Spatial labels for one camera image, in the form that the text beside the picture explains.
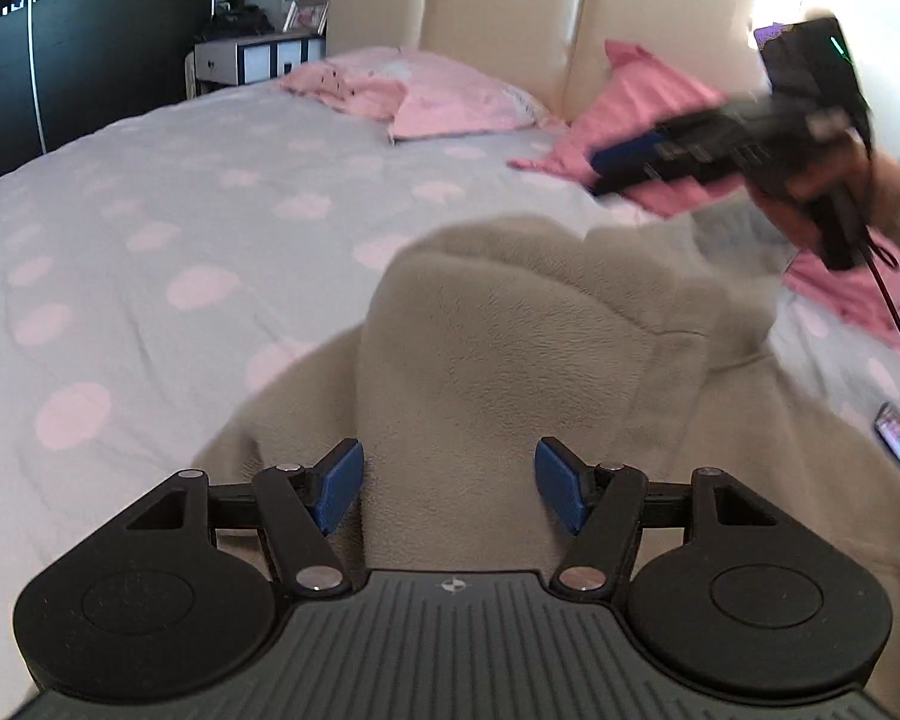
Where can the pink printed pajama garment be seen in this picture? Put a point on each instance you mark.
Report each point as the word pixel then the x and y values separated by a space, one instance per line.
pixel 337 86

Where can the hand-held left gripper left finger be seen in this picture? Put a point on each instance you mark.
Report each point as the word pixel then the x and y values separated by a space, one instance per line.
pixel 337 487

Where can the bed with polka dot sheet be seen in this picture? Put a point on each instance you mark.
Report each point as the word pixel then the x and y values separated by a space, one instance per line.
pixel 157 202

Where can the photo frame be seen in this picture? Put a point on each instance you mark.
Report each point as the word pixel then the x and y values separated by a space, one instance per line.
pixel 311 13

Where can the pink cloth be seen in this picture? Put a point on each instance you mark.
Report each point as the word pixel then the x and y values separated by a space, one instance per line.
pixel 645 105

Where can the pink pillow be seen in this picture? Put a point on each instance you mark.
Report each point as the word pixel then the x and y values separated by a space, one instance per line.
pixel 465 97

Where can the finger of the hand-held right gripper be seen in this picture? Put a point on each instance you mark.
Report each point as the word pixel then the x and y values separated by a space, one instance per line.
pixel 634 154

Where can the beige fleece hoodie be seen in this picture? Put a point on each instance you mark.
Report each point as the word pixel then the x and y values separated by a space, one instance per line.
pixel 495 360

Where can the white nightstand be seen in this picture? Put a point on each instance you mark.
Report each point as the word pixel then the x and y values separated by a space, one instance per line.
pixel 255 60

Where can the person's right hand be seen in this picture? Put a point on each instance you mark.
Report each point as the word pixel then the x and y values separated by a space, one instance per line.
pixel 791 221

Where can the beige padded headboard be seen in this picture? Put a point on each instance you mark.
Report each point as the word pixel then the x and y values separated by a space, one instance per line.
pixel 495 0

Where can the black sliding wardrobe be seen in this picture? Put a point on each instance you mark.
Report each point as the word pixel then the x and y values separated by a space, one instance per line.
pixel 105 52

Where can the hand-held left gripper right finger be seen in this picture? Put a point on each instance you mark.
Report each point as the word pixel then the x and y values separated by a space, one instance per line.
pixel 562 484

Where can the black bag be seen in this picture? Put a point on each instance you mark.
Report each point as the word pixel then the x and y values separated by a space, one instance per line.
pixel 236 22

